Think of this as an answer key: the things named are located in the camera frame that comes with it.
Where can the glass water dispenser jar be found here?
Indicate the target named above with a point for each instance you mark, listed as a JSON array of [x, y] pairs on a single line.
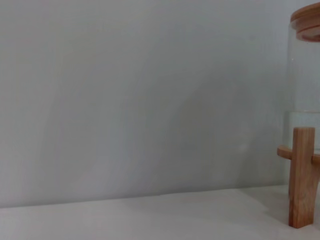
[[303, 82]]

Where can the wooden dispenser stand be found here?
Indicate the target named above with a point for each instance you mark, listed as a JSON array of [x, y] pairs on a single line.
[[301, 175]]

